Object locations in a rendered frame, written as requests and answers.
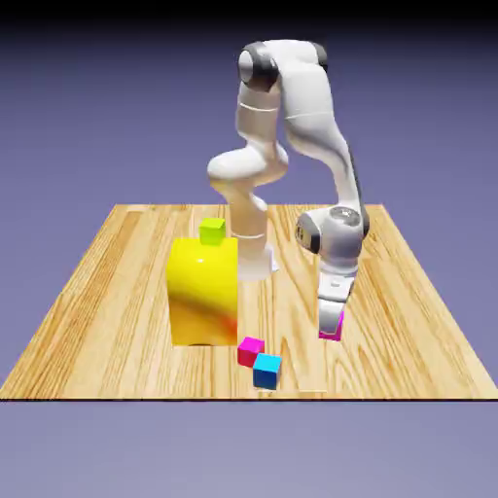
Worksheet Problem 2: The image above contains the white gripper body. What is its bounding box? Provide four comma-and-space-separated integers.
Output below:
317, 296, 346, 335

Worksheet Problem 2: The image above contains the large yellow box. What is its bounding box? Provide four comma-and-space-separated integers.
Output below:
165, 235, 239, 347

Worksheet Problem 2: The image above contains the small blue cube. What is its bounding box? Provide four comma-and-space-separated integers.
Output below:
252, 352, 283, 391

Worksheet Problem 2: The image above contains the small lime green cube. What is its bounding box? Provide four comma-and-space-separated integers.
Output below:
198, 217, 228, 247

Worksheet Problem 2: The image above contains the small pink cube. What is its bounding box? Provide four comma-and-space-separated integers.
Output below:
236, 337, 267, 368

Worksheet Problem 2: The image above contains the small magenta cube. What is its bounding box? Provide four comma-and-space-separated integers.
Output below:
318, 310, 346, 342

